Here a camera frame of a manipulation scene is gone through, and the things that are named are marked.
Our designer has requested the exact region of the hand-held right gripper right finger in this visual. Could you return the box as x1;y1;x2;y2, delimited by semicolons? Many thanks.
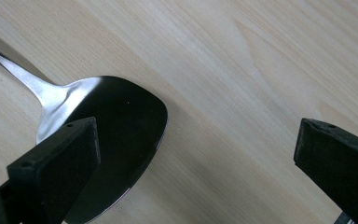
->
293;118;358;224

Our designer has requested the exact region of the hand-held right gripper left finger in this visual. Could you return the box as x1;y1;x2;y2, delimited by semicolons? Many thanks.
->
0;116;102;224

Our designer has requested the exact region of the large metal spoon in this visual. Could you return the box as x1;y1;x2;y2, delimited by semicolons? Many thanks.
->
0;39;169;224

